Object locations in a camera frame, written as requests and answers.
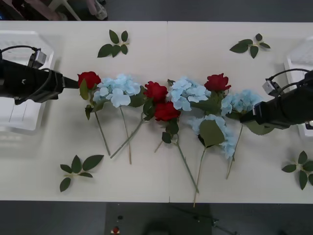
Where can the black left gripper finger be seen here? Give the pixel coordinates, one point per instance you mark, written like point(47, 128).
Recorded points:
point(69, 80)
point(69, 85)

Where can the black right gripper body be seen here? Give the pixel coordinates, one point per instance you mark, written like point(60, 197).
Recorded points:
point(281, 112)

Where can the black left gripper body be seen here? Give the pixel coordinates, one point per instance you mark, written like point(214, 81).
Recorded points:
point(36, 83)

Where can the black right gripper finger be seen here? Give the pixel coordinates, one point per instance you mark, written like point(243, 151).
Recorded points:
point(249, 120)
point(249, 115)

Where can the pale blue flower green stem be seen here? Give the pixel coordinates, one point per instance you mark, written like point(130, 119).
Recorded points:
point(117, 88)
point(185, 93)
point(242, 100)

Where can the red rose green stem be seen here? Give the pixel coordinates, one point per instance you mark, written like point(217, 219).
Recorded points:
point(156, 90)
point(217, 82)
point(166, 111)
point(89, 78)

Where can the pale blue flower large leaf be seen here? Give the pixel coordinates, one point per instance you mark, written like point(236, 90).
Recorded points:
point(211, 132)

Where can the dark robot base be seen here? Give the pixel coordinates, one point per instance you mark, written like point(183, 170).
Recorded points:
point(156, 220)

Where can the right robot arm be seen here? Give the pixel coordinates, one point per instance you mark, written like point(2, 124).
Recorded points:
point(308, 98)

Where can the shallow white box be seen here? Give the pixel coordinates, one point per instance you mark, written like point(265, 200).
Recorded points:
point(300, 56)
point(14, 115)

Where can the loose green leaf twig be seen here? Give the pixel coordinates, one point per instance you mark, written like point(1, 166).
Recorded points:
point(105, 50)
point(91, 161)
point(303, 180)
point(240, 46)

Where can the white plastic chair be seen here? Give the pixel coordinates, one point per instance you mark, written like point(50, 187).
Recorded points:
point(68, 9)

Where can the person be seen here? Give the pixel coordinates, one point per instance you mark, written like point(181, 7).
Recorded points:
point(42, 8)

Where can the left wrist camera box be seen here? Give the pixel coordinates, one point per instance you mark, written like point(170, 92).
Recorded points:
point(38, 58)

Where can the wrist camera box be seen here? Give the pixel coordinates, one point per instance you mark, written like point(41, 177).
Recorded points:
point(38, 58)
point(270, 87)

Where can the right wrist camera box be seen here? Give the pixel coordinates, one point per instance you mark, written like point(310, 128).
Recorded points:
point(270, 87)

